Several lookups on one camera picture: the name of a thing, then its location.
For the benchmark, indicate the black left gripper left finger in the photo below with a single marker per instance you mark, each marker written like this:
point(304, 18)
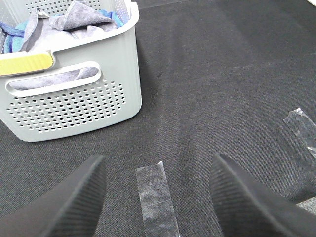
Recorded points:
point(71, 209)

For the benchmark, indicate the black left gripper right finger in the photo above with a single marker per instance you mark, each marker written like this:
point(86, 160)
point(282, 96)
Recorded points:
point(246, 208)

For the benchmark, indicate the grey microfibre towel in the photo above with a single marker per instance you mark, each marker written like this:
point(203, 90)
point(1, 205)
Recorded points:
point(78, 22)

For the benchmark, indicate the blue towel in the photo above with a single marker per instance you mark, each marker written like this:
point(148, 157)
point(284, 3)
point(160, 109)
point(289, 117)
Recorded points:
point(15, 35)

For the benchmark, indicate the left clear tape strip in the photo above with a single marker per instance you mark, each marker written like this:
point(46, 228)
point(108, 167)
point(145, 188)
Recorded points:
point(158, 213)

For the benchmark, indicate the clear tape strip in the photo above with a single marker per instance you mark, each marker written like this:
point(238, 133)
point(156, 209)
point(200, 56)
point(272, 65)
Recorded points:
point(304, 129)
point(158, 213)

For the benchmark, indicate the middle clear tape strip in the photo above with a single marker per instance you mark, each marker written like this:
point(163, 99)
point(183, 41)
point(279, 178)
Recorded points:
point(304, 129)

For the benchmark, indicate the grey perforated laundry basket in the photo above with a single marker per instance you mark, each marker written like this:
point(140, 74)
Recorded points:
point(92, 84)

